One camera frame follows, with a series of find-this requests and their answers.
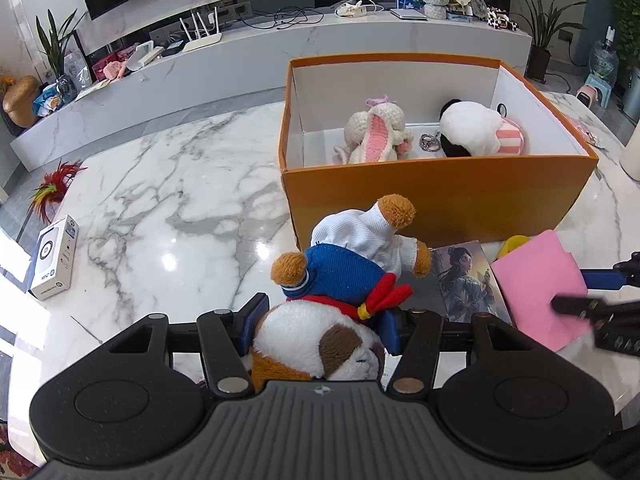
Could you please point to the snack packets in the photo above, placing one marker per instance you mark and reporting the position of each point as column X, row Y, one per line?
column 47, row 100

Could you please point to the white notebook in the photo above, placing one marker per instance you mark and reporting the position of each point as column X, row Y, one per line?
column 407, row 14

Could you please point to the black white cow figures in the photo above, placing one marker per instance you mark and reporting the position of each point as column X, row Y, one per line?
column 502, row 20

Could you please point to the blue water jug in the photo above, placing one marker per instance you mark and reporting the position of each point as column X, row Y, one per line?
column 606, row 57

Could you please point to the white crochet bunny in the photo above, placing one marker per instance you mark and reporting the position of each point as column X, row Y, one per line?
column 375, row 130

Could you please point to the blue plastic stool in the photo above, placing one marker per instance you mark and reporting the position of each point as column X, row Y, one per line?
column 600, row 90

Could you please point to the marble television cabinet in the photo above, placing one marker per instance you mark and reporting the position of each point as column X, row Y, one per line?
column 200, row 90

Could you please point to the small pink appliance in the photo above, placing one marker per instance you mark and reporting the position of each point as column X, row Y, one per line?
column 586, row 96

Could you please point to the glass vase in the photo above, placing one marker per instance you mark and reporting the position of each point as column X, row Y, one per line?
column 66, row 89

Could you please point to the small black box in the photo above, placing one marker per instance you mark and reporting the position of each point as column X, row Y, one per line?
column 173, row 49

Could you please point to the thin metal pick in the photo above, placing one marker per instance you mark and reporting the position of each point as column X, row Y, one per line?
column 82, row 326

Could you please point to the sailor dog plush toy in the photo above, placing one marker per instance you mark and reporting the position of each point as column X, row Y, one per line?
column 340, row 270

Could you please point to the clear plastic bag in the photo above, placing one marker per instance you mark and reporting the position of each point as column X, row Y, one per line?
column 77, row 70

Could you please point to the pink soft item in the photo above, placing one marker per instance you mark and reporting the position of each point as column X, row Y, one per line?
column 114, row 70

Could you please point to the pink printed card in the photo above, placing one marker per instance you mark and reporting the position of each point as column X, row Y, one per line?
column 585, row 132

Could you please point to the colourful feather toy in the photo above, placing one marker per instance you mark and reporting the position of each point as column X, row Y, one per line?
column 50, row 190

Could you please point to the gold vase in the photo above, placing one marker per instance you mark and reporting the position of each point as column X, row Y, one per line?
column 20, row 102

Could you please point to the white bottle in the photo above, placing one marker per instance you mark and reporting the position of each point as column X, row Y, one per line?
column 631, row 155

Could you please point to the orange cardboard box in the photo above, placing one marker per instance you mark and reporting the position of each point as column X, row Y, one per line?
column 450, row 195

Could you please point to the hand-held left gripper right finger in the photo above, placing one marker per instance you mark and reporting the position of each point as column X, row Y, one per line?
column 392, row 332

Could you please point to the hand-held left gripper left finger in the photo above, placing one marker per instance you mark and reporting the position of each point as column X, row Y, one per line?
column 257, row 312

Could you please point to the illustrated card box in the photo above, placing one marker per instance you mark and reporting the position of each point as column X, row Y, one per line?
column 465, row 280

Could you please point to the white plastic container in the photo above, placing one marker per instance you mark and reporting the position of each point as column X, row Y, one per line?
column 140, row 57

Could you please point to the decorative plate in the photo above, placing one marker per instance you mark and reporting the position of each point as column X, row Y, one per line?
column 478, row 4

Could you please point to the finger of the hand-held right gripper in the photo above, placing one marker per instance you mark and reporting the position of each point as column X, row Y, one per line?
column 580, row 306
column 607, row 279

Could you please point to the patterned rug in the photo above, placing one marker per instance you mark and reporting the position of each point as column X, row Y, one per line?
column 12, row 460

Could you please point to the tall green leafy plant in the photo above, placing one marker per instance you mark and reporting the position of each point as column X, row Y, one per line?
column 57, row 45

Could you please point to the green climbing plant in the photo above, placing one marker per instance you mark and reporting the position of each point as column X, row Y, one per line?
column 625, row 5

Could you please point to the white router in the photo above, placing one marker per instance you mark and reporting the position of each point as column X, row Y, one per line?
column 202, row 42

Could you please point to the yellow plastic piece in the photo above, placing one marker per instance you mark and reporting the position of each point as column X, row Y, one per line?
column 515, row 245

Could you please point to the white product box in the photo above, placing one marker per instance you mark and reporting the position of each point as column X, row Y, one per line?
column 52, row 260

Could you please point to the pink paper sheet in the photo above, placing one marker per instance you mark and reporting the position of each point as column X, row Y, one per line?
column 535, row 280

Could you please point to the potted long leaf plant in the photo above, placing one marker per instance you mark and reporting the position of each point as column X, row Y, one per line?
column 540, row 25

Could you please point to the panda plush toy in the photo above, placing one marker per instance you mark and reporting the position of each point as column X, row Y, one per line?
column 470, row 130

